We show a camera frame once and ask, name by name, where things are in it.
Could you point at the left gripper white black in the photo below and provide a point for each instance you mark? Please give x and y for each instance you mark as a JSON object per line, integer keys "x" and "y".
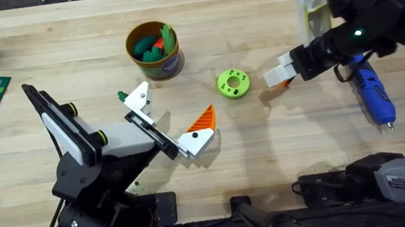
{"x": 125, "y": 139}

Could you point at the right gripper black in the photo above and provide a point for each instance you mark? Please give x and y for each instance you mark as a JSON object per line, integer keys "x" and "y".
{"x": 318, "y": 56}

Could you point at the small green toy vegetable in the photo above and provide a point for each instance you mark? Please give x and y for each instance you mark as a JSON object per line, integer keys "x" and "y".
{"x": 122, "y": 96}

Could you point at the black mounting plate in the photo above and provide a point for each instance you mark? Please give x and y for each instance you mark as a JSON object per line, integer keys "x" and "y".
{"x": 165, "y": 208}

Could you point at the blue electric screwdriver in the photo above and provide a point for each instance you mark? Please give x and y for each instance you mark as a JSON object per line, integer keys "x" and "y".
{"x": 374, "y": 92}

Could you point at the green disc with holes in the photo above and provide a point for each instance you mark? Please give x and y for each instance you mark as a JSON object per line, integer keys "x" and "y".
{"x": 233, "y": 83}

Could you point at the brown tub with toy vegetables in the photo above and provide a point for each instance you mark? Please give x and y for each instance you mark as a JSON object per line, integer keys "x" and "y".
{"x": 155, "y": 50}

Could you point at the black upright left wrist plate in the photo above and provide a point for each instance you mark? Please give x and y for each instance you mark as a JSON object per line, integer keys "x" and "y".
{"x": 60, "y": 120}

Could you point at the black pole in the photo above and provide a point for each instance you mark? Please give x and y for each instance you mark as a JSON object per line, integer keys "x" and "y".
{"x": 264, "y": 217}

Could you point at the white frame with yellow edge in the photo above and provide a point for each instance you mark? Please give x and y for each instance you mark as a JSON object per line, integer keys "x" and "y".
{"x": 312, "y": 5}

